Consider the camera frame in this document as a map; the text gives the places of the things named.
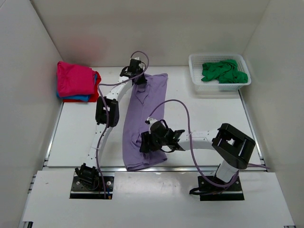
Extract purple cable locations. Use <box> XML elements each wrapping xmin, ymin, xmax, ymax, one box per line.
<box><xmin>95</xmin><ymin>50</ymin><xmax>150</xmax><ymax>199</ymax></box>
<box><xmin>145</xmin><ymin>99</ymin><xmax>270</xmax><ymax>195</ymax></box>

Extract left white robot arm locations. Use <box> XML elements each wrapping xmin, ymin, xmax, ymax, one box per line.
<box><xmin>75</xmin><ymin>57</ymin><xmax>147</xmax><ymax>192</ymax></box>

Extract aluminium rail front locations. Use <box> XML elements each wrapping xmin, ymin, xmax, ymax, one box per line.
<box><xmin>42</xmin><ymin>165</ymin><xmax>267</xmax><ymax>172</ymax></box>

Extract folded blue t shirt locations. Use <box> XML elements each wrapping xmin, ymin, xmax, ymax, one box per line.
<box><xmin>56</xmin><ymin>72</ymin><xmax>98</xmax><ymax>102</ymax></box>

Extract green t shirt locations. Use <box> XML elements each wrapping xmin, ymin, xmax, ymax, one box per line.
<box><xmin>201</xmin><ymin>59</ymin><xmax>248</xmax><ymax>84</ymax></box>

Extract folded pink t shirt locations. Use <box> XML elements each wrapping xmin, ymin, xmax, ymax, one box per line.
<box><xmin>57</xmin><ymin>61</ymin><xmax>95</xmax><ymax>97</ymax></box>

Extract white plastic basket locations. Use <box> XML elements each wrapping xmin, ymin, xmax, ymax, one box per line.
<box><xmin>189</xmin><ymin>53</ymin><xmax>251</xmax><ymax>92</ymax></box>

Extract folded red t shirt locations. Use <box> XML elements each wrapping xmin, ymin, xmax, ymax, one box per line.
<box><xmin>62</xmin><ymin>70</ymin><xmax>102</xmax><ymax>103</ymax></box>

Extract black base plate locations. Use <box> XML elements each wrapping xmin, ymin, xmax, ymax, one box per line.
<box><xmin>189</xmin><ymin>176</ymin><xmax>245</xmax><ymax>201</ymax></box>
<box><xmin>69</xmin><ymin>176</ymin><xmax>114</xmax><ymax>200</ymax></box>

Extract purple t shirt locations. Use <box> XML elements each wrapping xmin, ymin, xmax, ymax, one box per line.
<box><xmin>122</xmin><ymin>73</ymin><xmax>169</xmax><ymax>172</ymax></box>

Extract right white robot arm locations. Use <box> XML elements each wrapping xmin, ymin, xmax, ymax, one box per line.
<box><xmin>140</xmin><ymin>118</ymin><xmax>256</xmax><ymax>190</ymax></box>

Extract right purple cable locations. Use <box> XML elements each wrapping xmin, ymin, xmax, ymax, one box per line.
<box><xmin>145</xmin><ymin>99</ymin><xmax>270</xmax><ymax>195</ymax></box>

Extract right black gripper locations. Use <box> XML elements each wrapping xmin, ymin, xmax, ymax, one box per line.
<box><xmin>141</xmin><ymin>131</ymin><xmax>167</xmax><ymax>153</ymax></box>

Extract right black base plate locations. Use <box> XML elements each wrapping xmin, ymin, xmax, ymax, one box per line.
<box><xmin>189</xmin><ymin>176</ymin><xmax>245</xmax><ymax>201</ymax></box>

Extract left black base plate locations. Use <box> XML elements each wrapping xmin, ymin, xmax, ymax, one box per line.
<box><xmin>69</xmin><ymin>176</ymin><xmax>114</xmax><ymax>200</ymax></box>

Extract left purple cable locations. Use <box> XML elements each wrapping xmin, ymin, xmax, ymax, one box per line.
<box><xmin>95</xmin><ymin>50</ymin><xmax>150</xmax><ymax>199</ymax></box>

